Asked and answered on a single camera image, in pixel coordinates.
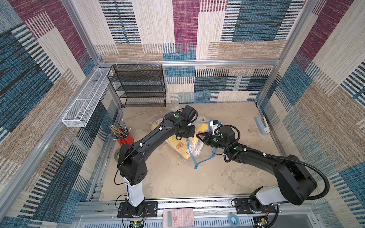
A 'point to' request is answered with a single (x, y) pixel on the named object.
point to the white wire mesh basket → (87, 101)
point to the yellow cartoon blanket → (189, 147)
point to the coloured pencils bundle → (119, 132)
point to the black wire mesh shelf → (139, 85)
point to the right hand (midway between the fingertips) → (197, 136)
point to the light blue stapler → (263, 125)
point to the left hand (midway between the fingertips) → (191, 134)
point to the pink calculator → (178, 217)
